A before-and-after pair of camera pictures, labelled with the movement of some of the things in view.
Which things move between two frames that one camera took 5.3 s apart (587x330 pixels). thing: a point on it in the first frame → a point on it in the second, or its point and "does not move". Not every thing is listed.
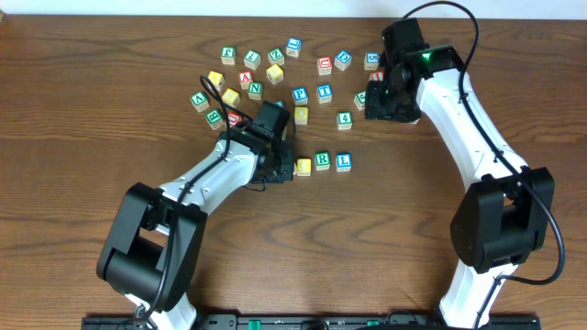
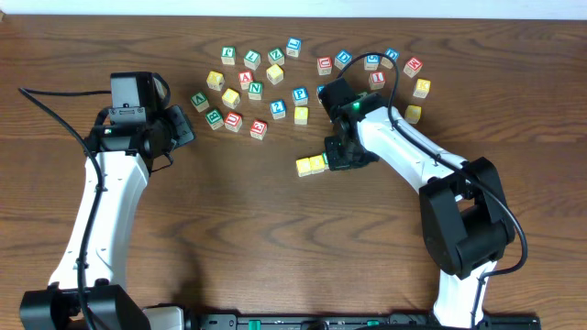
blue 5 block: x=371 y=60 does not move
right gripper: x=379 y=104 → x=339 y=156
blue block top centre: x=293 y=46 does not move
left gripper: x=284 y=165 → x=182 y=126
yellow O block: x=304 y=167 → x=316 y=164
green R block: x=322 y=160 does not move
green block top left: x=228 y=55 does not move
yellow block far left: x=216 y=79 does not move
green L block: x=252 y=60 does not move
